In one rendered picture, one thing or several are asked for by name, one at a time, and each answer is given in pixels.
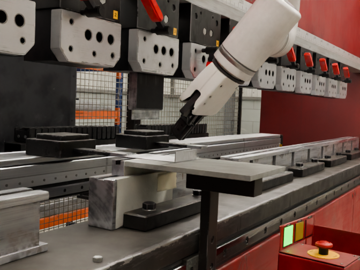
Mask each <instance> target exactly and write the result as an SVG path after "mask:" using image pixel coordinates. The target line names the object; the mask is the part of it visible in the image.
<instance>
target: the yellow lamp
mask: <svg viewBox="0 0 360 270"><path fill-rule="evenodd" d="M303 228H304V221H302V222H299V223H297V224H296V232H295V241H298V240H300V239H302V238H303Z"/></svg>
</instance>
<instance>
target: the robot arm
mask: <svg viewBox="0 0 360 270"><path fill-rule="evenodd" d="M300 1H301V0H255V2H254V3H253V4H252V5H251V7H250V8H249V9H248V11H247V12H246V14H245V15H244V16H243V17H242V19H241V20H240V21H239V22H238V24H237V25H236V26H235V28H234V29H233V30H232V31H231V33H230V34H229V35H228V36H227V38H226V39H225V40H224V42H223V43H222V44H221V45H220V47H219V48H218V49H217V51H216V52H215V53H214V56H215V57H214V58H213V60H212V61H213V62H211V63H210V64H209V65H208V66H207V67H205V68H204V69H203V70H202V71H201V72H200V73H199V75H198V76H197V77H196V78H195V79H194V81H193V82H192V83H190V85H189V86H188V87H187V89H186V90H185V91H184V92H183V93H182V95H181V96H180V97H179V100H180V101H181V102H187V103H186V104H185V105H184V106H183V107H182V108H181V109H180V111H179V112H180V113H181V116H180V118H179V119H178V121H177V122H176V123H175V124H174V126H173V127H172V128H171V129H170V131H171V132H172V133H173V135H174V136H175V137H176V138H177V139H178V140H184V139H185V138H186V137H187V136H188V135H189V133H190V132H191V131H192V130H193V129H194V127H195V126H196V125H198V124H199V122H200V121H201V120H202V119H203V118H204V117H205V116H208V115H215V114H216V113H218V112H219V110H220V109H221V108H222V107H223V106H224V105H225V103H226V102H227V101H228V100H229V98H230V97H231V96H232V94H233V93H234V91H235V90H236V89H237V87H238V86H239V84H240V85H242V84H244V83H245V81H249V80H250V79H251V78H252V77H253V76H254V74H255V73H256V72H257V71H258V69H259V68H260V67H261V66H262V65H263V63H264V62H265V61H266V59H268V58H269V57H281V56H284V55H285V54H287V53H288V52H289V51H290V50H291V48H292V46H293V44H294V42H295V38H296V33H297V27H298V21H299V20H300V19H301V14H300V12H299V8H300ZM194 125H195V126H194Z"/></svg>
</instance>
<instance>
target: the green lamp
mask: <svg viewBox="0 0 360 270"><path fill-rule="evenodd" d="M292 242H293V225H292V226H289V227H286V228H285V229H284V245H283V246H287V245H289V244H291V243H292Z"/></svg>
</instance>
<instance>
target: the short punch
mask: <svg viewBox="0 0 360 270"><path fill-rule="evenodd" d="M163 90H164V76H159V75H154V74H146V73H138V72H129V97H128V109H129V110H131V119H159V112H160V110H162V109H163Z"/></svg>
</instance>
